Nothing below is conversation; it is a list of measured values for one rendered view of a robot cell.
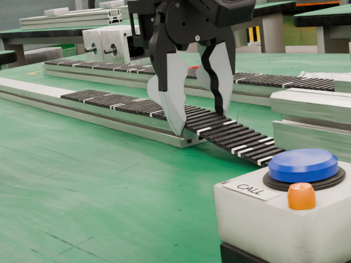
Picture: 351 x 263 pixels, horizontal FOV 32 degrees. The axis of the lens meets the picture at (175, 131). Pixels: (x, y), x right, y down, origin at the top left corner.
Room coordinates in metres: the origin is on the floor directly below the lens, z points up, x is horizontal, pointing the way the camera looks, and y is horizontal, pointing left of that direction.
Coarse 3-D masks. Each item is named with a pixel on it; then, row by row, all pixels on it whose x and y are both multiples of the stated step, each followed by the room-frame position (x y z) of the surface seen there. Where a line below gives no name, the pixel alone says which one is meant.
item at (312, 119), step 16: (336, 80) 0.52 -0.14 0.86; (272, 96) 0.49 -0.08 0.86; (288, 96) 0.47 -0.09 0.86; (304, 96) 0.46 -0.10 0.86; (320, 96) 0.45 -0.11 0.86; (336, 96) 0.44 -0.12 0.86; (288, 112) 0.47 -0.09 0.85; (304, 112) 0.46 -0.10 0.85; (320, 112) 0.44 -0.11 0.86; (336, 112) 0.43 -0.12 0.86; (288, 128) 0.47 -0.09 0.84; (304, 128) 0.46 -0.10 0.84; (320, 128) 0.45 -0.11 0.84; (336, 128) 0.44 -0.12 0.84; (288, 144) 0.47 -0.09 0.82; (304, 144) 0.46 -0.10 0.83; (320, 144) 0.44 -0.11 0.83; (336, 144) 0.43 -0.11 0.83
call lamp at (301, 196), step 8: (296, 184) 0.30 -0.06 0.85; (304, 184) 0.30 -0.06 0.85; (288, 192) 0.30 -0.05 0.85; (296, 192) 0.30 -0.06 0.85; (304, 192) 0.30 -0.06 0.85; (312, 192) 0.30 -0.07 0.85; (288, 200) 0.30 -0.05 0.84; (296, 200) 0.30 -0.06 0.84; (304, 200) 0.30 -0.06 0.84; (312, 200) 0.30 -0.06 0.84; (296, 208) 0.30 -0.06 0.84; (304, 208) 0.30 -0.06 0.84
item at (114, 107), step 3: (138, 99) 0.84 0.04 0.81; (141, 99) 0.84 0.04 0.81; (144, 99) 0.83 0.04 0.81; (126, 102) 0.83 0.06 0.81; (129, 102) 0.83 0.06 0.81; (132, 102) 0.82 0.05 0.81; (135, 102) 0.82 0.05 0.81; (111, 105) 0.82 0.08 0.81; (114, 105) 0.82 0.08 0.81; (117, 105) 0.81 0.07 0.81; (120, 105) 0.81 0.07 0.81; (111, 108) 0.81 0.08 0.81; (114, 108) 0.81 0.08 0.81
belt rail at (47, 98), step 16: (0, 80) 1.34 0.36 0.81; (16, 80) 1.30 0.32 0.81; (0, 96) 1.28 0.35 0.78; (16, 96) 1.19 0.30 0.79; (32, 96) 1.10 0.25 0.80; (48, 96) 1.03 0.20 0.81; (64, 112) 0.98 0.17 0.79; (80, 112) 0.92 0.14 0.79; (96, 112) 0.87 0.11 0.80; (112, 112) 0.82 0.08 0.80; (112, 128) 0.83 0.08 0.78; (128, 128) 0.78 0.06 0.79; (144, 128) 0.75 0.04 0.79; (160, 128) 0.71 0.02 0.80; (176, 144) 0.68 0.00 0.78; (192, 144) 0.68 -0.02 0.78
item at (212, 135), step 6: (228, 126) 0.64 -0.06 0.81; (234, 126) 0.64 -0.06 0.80; (240, 126) 0.65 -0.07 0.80; (246, 126) 0.64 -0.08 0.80; (210, 132) 0.63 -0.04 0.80; (216, 132) 0.63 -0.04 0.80; (222, 132) 0.63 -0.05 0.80; (228, 132) 0.63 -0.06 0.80; (234, 132) 0.63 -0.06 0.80; (204, 138) 0.63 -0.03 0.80; (210, 138) 0.62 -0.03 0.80; (216, 138) 0.62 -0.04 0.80
